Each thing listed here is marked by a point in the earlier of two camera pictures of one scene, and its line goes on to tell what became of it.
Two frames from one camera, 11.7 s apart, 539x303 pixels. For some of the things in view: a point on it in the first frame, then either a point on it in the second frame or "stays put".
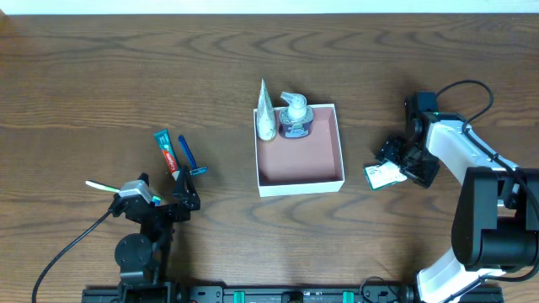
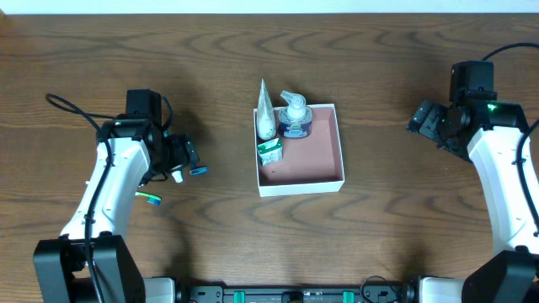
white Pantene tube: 266,119 stays put
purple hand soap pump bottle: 296,119 stays put
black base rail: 156,292 stays put
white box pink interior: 312,164 stays put
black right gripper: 409,157 to 427,122
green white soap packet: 383,173 to 270,151
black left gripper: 164,210 to 185,153
